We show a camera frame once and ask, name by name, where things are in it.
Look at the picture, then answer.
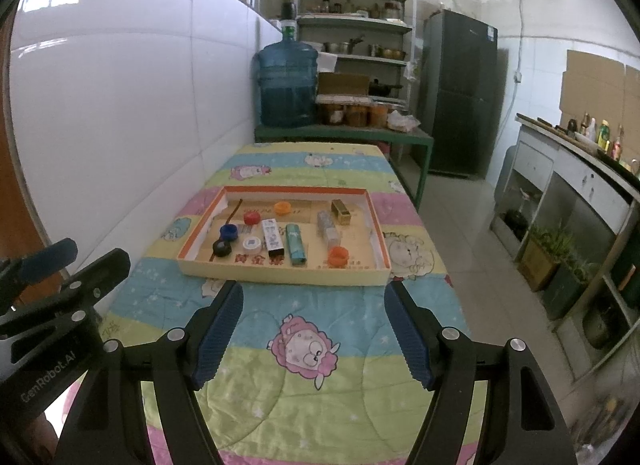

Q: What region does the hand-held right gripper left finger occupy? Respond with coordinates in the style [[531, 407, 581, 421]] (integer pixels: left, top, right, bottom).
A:
[[52, 280, 245, 465]]

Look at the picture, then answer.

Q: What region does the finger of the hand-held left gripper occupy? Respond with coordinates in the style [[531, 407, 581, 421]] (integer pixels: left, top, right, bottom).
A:
[[0, 247, 132, 346], [0, 238, 79, 292]]

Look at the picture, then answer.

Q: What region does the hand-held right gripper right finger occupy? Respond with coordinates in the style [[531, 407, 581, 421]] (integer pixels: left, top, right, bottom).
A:
[[384, 282, 573, 465]]

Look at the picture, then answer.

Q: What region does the white and black long box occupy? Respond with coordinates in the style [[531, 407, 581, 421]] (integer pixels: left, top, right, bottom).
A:
[[261, 218, 285, 253]]

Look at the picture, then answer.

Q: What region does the teal slim box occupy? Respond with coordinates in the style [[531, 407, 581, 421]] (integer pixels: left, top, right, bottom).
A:
[[285, 223, 307, 266]]

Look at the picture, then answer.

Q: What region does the clear plastic box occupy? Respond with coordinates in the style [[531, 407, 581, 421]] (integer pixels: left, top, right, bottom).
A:
[[317, 210, 342, 249]]

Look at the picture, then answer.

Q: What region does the gold rectangular box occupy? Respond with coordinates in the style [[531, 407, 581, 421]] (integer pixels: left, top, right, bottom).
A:
[[331, 198, 353, 226]]

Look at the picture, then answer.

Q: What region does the orange-rimmed cardboard box tray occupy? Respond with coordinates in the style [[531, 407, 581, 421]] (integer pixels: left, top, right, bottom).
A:
[[177, 186, 392, 287]]

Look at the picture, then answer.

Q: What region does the person's left forearm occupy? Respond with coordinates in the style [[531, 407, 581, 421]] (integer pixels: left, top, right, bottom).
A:
[[20, 395, 63, 465]]

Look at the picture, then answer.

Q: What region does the brown wooden door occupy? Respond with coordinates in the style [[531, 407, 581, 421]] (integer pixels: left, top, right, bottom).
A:
[[0, 95, 56, 306]]

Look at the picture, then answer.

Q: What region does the plant in yellow pot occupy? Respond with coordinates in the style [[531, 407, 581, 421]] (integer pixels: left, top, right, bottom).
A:
[[517, 225, 573, 292]]

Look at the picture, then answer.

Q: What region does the black cooking pot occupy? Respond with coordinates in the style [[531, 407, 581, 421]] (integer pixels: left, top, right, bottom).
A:
[[502, 209, 531, 241]]

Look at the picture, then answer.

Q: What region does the plant in dark pot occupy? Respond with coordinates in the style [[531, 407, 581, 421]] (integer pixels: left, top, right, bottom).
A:
[[542, 252, 603, 321]]

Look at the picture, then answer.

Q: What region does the grey gas cylinder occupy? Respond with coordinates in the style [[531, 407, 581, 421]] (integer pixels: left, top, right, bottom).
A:
[[494, 145, 518, 200]]

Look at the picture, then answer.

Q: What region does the dark metal pot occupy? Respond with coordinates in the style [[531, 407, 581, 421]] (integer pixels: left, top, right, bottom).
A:
[[585, 305, 621, 350]]

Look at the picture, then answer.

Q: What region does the green metal bench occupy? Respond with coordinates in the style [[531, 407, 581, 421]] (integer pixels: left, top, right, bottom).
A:
[[255, 125, 435, 210]]

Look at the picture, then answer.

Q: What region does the crumpled plastic bag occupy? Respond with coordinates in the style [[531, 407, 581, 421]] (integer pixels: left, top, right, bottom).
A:
[[387, 110, 422, 132]]

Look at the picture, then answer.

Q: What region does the grey kitchen counter cabinet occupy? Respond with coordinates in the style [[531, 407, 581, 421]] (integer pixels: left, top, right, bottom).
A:
[[490, 112, 640, 386]]

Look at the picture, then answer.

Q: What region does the dark green refrigerator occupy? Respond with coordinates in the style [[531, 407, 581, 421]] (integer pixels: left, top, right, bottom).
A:
[[417, 9, 499, 178]]

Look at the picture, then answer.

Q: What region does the blue water jug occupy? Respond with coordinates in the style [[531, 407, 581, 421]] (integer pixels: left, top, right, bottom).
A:
[[256, 20, 319, 128]]

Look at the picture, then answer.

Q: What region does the brown cardboard box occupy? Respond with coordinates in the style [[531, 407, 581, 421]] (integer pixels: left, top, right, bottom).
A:
[[317, 72, 371, 96]]

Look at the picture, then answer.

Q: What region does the cardboard sheet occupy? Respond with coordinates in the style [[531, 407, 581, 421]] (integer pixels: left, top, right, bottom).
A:
[[559, 50, 640, 132]]

